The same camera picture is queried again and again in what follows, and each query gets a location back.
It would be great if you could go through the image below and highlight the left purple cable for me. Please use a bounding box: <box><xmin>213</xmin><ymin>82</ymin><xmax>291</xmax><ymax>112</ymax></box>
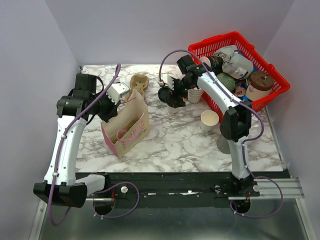
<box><xmin>47</xmin><ymin>63</ymin><xmax>140</xmax><ymax>227</ymax></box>

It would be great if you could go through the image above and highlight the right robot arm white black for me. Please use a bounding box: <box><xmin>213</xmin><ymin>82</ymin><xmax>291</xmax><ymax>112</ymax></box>
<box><xmin>166</xmin><ymin>55</ymin><xmax>253</xmax><ymax>196</ymax></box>

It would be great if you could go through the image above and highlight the purple cable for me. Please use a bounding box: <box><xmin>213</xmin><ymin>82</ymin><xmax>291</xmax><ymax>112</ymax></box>
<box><xmin>47</xmin><ymin>63</ymin><xmax>140</xmax><ymax>227</ymax></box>
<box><xmin>158</xmin><ymin>49</ymin><xmax>284</xmax><ymax>220</ymax></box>

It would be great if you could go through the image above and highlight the grey metal straw holder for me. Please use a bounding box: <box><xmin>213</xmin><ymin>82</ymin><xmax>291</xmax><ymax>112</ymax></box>
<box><xmin>216</xmin><ymin>135</ymin><xmax>231</xmax><ymax>155</ymax></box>

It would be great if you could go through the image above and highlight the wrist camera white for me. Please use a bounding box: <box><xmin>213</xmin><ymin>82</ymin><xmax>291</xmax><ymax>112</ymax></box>
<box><xmin>106</xmin><ymin>79</ymin><xmax>130</xmax><ymax>104</ymax></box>
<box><xmin>157</xmin><ymin>73</ymin><xmax>176</xmax><ymax>91</ymax></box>

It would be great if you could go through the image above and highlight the dark noodle cup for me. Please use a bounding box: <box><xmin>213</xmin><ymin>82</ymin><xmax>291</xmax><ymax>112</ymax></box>
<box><xmin>200</xmin><ymin>55</ymin><xmax>224</xmax><ymax>75</ymax></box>

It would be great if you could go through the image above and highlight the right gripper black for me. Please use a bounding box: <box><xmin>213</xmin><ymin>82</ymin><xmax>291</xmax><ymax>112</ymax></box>
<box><xmin>167</xmin><ymin>76</ymin><xmax>195</xmax><ymax>109</ymax></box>

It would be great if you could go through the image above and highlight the brown lid tub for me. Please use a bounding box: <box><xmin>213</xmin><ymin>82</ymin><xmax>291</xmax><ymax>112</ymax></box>
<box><xmin>246</xmin><ymin>71</ymin><xmax>275</xmax><ymax>101</ymax></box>

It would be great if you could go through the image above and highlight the pink paper bag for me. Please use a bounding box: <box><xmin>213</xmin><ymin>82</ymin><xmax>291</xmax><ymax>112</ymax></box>
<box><xmin>100</xmin><ymin>89</ymin><xmax>150</xmax><ymax>159</ymax></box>

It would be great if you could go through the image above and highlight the white paper cup stack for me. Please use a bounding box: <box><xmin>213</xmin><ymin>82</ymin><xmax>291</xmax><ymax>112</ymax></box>
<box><xmin>187</xmin><ymin>87</ymin><xmax>204</xmax><ymax>104</ymax></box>

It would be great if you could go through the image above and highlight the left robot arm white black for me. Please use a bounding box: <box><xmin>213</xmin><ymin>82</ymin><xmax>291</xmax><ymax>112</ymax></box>
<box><xmin>33</xmin><ymin>73</ymin><xmax>127</xmax><ymax>208</ymax></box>

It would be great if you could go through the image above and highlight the red plastic basket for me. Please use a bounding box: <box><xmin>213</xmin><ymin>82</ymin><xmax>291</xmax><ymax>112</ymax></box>
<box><xmin>188</xmin><ymin>31</ymin><xmax>291</xmax><ymax>112</ymax></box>

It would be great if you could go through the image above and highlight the black coffee cup lid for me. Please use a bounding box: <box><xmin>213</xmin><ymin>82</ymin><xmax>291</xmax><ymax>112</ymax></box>
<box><xmin>165</xmin><ymin>96</ymin><xmax>184</xmax><ymax>108</ymax></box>

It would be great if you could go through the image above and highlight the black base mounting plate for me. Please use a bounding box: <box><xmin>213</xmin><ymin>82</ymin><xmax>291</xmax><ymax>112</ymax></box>
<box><xmin>51</xmin><ymin>171</ymin><xmax>261</xmax><ymax>210</ymax></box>

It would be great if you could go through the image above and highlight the cardboard cup carrier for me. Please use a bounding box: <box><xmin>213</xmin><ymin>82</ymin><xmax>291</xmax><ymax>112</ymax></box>
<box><xmin>125</xmin><ymin>74</ymin><xmax>149</xmax><ymax>102</ymax></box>

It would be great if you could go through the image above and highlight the aluminium rail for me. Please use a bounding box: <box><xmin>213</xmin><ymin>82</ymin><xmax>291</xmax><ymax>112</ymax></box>
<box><xmin>85</xmin><ymin>178</ymin><xmax>305</xmax><ymax>202</ymax></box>

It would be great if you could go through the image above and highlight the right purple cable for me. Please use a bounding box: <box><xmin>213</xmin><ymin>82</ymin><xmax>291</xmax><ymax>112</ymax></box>
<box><xmin>158</xmin><ymin>49</ymin><xmax>284</xmax><ymax>220</ymax></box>

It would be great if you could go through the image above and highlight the grey white plastic bag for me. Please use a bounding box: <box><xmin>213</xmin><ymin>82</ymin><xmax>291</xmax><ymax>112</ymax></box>
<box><xmin>213</xmin><ymin>45</ymin><xmax>254</xmax><ymax>80</ymax></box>

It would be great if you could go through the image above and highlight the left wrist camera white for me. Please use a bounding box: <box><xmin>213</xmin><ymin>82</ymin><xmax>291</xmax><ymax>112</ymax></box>
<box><xmin>106</xmin><ymin>79</ymin><xmax>130</xmax><ymax>104</ymax></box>

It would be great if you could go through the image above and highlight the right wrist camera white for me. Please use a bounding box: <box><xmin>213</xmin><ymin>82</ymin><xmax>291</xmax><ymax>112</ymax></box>
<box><xmin>157</xmin><ymin>73</ymin><xmax>176</xmax><ymax>91</ymax></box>

